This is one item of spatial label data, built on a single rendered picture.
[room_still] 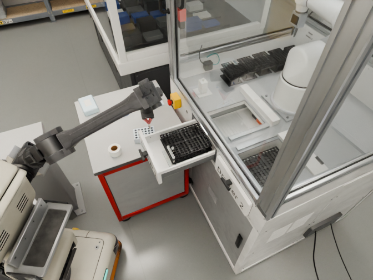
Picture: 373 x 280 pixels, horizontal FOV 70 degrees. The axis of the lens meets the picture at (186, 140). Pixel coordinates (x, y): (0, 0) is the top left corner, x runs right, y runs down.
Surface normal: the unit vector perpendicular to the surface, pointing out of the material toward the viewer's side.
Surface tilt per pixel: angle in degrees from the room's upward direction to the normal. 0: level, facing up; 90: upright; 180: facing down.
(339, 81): 90
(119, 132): 0
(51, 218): 0
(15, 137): 0
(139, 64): 90
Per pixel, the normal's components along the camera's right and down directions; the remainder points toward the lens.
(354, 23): -0.91, 0.32
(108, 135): 0.00, -0.64
